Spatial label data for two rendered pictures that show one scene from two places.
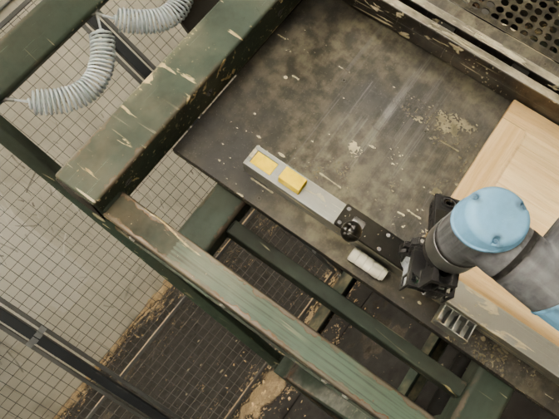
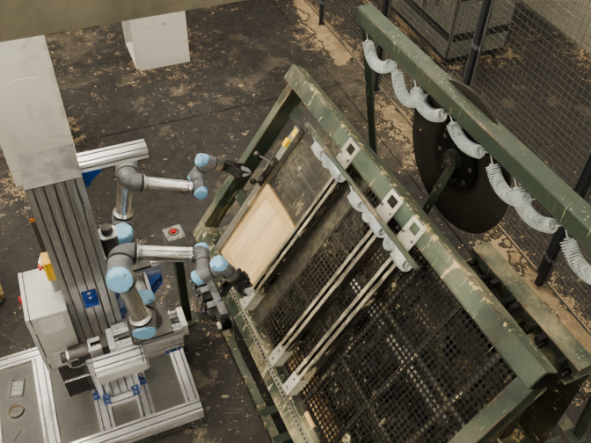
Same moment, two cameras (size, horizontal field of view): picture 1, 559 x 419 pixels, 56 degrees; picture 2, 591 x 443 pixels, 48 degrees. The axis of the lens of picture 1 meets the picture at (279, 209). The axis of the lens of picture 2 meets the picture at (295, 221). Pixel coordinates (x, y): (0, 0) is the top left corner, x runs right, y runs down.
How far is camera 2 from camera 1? 364 cm
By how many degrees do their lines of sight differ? 68
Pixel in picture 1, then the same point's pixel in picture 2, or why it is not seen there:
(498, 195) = (200, 159)
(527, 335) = (242, 212)
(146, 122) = (300, 90)
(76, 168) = (293, 69)
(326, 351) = (250, 150)
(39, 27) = (381, 37)
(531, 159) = (281, 232)
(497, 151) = (285, 220)
